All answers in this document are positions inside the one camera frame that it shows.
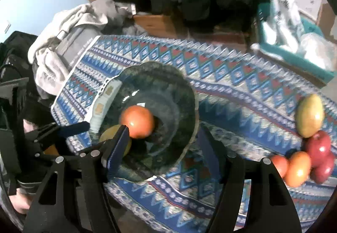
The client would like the brown wooden box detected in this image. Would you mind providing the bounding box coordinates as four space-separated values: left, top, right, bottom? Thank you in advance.
133 13 179 39

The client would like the blue patterned tablecloth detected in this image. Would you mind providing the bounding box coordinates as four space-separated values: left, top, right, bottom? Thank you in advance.
51 34 337 233

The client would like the green yellow mango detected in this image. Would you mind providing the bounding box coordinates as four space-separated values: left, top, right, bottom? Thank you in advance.
294 93 325 138

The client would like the yellow fruit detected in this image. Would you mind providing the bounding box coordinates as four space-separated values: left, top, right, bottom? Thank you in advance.
99 125 132 157

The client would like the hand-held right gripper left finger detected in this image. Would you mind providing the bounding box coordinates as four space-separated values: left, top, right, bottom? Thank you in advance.
23 125 132 233

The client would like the red apple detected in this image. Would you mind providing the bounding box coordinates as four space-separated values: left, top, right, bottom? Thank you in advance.
311 153 336 185
305 130 332 168

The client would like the orange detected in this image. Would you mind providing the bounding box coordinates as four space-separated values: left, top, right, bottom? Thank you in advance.
120 105 155 139
270 154 289 179
284 151 312 188

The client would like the grey storage box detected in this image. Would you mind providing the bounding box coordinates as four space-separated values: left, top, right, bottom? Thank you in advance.
56 26 99 70

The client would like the dark green glass bowl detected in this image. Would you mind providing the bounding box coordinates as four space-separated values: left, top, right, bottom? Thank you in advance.
90 61 200 183

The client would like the grey clothes pile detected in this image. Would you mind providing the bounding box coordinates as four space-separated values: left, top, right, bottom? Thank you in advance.
28 0 137 99

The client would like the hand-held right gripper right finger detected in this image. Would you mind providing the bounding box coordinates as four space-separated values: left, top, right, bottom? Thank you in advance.
196 126 302 233

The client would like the teal box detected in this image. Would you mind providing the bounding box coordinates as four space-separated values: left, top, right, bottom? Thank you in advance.
254 3 335 83

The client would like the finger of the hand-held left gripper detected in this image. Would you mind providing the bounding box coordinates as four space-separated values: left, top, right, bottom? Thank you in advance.
34 121 91 144
35 143 105 159

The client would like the clear plastic bag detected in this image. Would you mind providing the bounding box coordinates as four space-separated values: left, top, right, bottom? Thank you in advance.
297 32 337 72

